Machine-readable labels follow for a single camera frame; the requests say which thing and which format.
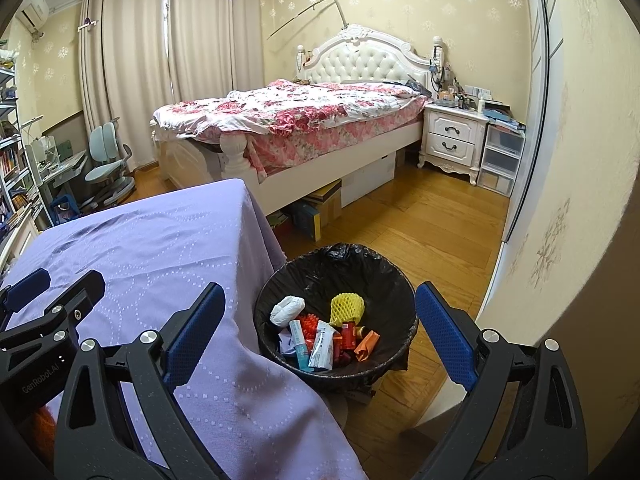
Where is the white and teal pen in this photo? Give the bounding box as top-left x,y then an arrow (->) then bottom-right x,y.
289,320 -> 312,372

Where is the bin with black liner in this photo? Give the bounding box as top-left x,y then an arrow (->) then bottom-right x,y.
253,242 -> 419,393

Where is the stack of papers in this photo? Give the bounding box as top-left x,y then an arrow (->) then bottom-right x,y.
485,101 -> 527,133

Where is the blue plastic crate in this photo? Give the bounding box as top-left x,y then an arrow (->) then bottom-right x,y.
50,195 -> 78,225

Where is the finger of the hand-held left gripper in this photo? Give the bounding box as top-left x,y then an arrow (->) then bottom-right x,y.
0,270 -> 107,365
0,268 -> 52,331

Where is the white storage box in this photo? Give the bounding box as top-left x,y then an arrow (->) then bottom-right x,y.
341,152 -> 398,206

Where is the orange fuzzy cloth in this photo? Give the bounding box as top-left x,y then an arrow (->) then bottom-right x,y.
20,407 -> 56,461

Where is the cluster of small nightstand items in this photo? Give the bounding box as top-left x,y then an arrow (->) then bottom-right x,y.
430,45 -> 493,111

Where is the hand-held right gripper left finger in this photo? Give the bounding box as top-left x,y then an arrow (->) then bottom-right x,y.
52,282 -> 236,480

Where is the thin metal pole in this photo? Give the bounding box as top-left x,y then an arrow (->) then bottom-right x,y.
267,0 -> 351,40

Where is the clear plastic drawer unit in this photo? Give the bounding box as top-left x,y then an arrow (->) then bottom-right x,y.
476,124 -> 526,197

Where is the beige curtain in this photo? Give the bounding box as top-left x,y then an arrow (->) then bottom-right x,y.
82,0 -> 171,133
167,0 -> 276,106

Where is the white study desk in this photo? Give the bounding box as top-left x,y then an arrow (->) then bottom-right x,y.
27,135 -> 88,226

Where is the cardboard box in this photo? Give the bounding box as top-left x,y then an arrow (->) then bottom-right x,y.
292,180 -> 343,241

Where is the red cylinder can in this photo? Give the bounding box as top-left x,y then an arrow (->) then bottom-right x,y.
340,324 -> 366,351

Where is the pale blue desk chair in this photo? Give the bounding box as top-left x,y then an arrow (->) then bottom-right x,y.
85,117 -> 137,211

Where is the orange foam fruit net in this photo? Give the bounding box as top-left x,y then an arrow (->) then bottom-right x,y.
299,312 -> 331,348

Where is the purple tablecloth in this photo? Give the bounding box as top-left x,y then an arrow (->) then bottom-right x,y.
0,178 -> 368,480

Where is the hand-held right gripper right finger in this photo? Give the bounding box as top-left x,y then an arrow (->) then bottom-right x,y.
407,281 -> 588,480

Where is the white sliding wardrobe door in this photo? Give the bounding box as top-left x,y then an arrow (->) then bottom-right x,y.
475,0 -> 566,321

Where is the white air conditioner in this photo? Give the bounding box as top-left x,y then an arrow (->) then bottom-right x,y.
15,0 -> 51,36

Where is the white bed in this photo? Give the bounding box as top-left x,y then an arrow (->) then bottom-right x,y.
150,23 -> 433,218

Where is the white tube packet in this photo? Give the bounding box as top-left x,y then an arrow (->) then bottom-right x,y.
307,321 -> 338,372

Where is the yellow foam fruit net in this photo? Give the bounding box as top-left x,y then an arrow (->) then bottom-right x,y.
329,292 -> 366,331

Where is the white nightstand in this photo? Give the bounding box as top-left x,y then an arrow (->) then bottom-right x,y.
416,102 -> 490,183

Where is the white tissue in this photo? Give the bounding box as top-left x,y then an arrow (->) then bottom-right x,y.
270,296 -> 306,327

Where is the orange paper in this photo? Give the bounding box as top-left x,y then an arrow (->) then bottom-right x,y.
354,330 -> 381,363

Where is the floral quilt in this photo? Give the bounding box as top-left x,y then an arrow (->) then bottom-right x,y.
152,79 -> 431,171

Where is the purple paper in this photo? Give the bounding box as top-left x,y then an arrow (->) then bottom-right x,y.
277,330 -> 301,358

